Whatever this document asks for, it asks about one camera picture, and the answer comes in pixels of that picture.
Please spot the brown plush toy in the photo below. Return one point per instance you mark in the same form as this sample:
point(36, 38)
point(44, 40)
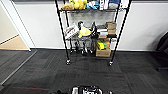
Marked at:
point(67, 6)

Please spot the narrow black bag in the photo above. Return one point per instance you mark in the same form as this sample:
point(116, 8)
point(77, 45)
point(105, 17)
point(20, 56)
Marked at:
point(93, 35)

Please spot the wide white box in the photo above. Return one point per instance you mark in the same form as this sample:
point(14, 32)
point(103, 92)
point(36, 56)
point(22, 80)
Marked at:
point(124, 3)

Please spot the yellow green toy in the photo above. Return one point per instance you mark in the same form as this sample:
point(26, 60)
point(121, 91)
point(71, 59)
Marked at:
point(102, 45)

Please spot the black chair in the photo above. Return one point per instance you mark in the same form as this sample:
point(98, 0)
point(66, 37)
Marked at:
point(163, 46)

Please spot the small cardboard box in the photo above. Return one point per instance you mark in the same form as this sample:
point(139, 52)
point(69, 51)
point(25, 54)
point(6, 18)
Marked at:
point(111, 28)

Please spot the yellow plush toy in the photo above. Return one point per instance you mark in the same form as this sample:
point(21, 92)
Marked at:
point(80, 4)

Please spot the dark grey toy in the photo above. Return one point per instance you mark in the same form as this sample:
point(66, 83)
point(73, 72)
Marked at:
point(80, 46)

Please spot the tall white box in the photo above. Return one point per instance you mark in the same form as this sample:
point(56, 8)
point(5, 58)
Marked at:
point(101, 4)
point(106, 4)

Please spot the dark stacked boxes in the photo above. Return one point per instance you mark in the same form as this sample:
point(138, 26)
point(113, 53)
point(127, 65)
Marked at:
point(102, 31)

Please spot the white door frame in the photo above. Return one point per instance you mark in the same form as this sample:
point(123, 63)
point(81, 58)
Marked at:
point(19, 25)

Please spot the blue plush toy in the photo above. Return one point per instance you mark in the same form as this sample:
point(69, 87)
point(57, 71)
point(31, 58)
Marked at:
point(93, 5)

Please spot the large cardboard box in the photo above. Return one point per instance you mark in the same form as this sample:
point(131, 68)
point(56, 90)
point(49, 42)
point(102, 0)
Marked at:
point(103, 52)

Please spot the white red snack bag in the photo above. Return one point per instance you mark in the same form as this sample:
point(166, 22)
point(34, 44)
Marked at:
point(71, 32)

